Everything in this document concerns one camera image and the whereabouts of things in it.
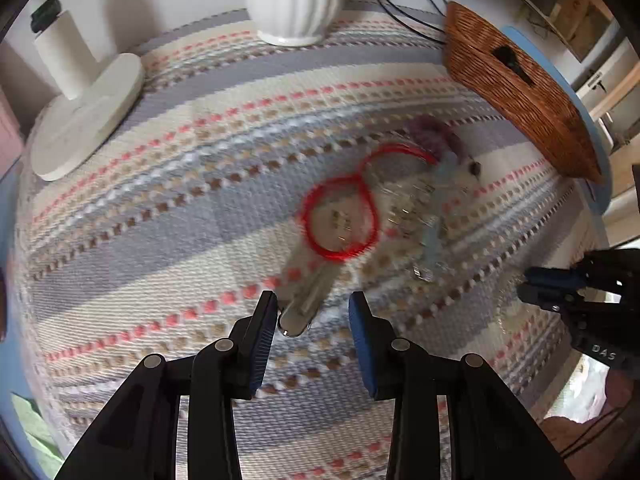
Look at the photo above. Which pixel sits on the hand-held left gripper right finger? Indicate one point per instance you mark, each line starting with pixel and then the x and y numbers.
pixel 361 345

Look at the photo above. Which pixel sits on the white lamp base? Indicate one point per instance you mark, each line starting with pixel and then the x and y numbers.
pixel 82 105

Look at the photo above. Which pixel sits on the brown wicker basket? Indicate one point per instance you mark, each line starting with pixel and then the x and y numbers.
pixel 520 90

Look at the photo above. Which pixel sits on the person's right hand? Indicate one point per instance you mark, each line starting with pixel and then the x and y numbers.
pixel 621 387

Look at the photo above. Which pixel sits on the striped woven mat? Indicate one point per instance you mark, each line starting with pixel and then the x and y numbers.
pixel 200 210

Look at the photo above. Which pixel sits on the silver hair clip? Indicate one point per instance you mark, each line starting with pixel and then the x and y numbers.
pixel 304 302

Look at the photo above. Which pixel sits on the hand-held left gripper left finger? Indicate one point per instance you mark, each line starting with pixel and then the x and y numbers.
pixel 263 332

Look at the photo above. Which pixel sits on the purple scrunchie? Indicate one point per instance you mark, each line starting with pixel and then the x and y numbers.
pixel 432 132

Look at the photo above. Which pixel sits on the dark green lamp switch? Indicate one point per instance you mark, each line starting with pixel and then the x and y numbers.
pixel 45 14

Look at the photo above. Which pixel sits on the green cloth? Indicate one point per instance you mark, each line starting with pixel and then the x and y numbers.
pixel 32 427

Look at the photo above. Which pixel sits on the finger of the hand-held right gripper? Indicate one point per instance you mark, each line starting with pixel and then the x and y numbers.
pixel 552 276
pixel 542 296

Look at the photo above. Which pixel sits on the cardboard box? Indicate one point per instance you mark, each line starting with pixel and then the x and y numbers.
pixel 580 10

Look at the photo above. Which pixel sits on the light blue hair clip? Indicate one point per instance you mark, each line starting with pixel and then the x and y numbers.
pixel 434 240

